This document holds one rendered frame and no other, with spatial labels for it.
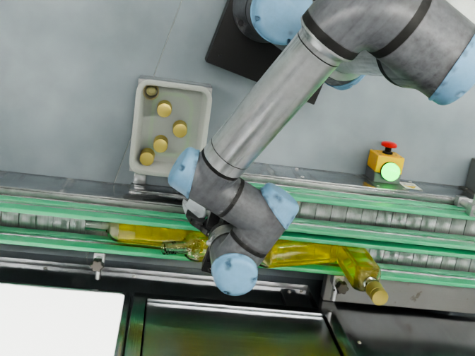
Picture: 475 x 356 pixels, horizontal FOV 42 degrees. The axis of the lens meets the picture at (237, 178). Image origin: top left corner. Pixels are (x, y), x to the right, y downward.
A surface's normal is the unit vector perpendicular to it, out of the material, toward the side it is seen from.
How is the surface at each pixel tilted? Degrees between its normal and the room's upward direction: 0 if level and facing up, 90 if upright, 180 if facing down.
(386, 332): 89
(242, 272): 3
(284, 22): 5
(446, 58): 10
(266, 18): 5
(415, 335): 89
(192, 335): 90
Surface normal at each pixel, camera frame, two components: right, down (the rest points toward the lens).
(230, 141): -0.51, 0.18
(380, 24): -0.21, 0.52
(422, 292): 0.09, 0.27
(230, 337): 0.15, -0.95
